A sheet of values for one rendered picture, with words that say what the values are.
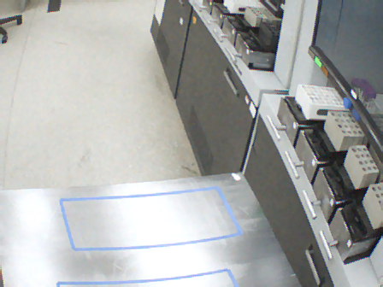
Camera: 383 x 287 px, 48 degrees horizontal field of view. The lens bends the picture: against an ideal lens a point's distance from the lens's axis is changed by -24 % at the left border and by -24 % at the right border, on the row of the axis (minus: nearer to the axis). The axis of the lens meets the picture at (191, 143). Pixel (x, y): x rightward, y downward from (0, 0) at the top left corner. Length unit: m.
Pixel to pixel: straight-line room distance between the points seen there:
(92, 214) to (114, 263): 0.13
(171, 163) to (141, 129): 0.26
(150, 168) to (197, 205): 1.34
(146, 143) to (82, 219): 1.56
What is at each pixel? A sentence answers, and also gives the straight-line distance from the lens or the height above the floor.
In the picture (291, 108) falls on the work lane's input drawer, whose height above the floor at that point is 0.81.
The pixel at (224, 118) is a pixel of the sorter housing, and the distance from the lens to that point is 1.96.
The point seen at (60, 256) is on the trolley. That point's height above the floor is 0.82.
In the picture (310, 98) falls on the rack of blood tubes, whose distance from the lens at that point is 1.43.
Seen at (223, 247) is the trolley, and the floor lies 0.82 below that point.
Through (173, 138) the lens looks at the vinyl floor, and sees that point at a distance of 2.58.
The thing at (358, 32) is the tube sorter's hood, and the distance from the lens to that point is 1.20.
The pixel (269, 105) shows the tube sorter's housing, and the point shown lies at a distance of 1.57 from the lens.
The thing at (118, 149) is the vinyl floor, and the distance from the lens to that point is 2.48.
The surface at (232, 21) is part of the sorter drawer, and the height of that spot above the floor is 0.82.
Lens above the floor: 1.55
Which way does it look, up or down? 37 degrees down
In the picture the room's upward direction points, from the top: 11 degrees clockwise
